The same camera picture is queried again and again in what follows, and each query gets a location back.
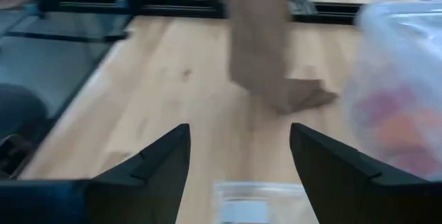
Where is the dark blue rounded object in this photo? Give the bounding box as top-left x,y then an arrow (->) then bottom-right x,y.
0,84 -> 48,180

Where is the pink bandage roll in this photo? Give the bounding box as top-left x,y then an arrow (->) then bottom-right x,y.
355,92 -> 415,128

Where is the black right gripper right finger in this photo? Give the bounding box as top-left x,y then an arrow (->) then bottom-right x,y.
289,122 -> 442,224

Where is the orange bandage roll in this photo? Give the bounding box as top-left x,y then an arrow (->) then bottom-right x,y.
376,113 -> 442,149

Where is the brown elastic bandage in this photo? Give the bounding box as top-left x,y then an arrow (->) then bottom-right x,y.
229,0 -> 339,114

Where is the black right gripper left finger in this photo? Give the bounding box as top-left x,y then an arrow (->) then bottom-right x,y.
86,123 -> 191,224

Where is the clear plastic zip bag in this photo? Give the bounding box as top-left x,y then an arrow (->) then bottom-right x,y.
212,181 -> 311,224

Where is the clear plastic storage container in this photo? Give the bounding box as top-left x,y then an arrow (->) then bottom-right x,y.
345,1 -> 442,180

